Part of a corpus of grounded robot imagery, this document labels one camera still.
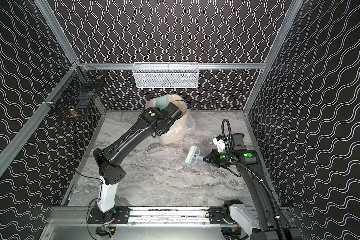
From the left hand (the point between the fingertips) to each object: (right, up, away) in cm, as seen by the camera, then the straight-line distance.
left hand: (148, 111), depth 73 cm
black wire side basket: (-50, +12, +20) cm, 55 cm away
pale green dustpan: (+6, +5, +6) cm, 9 cm away
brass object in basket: (-43, 0, +9) cm, 44 cm away
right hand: (+28, -23, 0) cm, 37 cm away
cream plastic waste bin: (+13, -12, +13) cm, 22 cm away
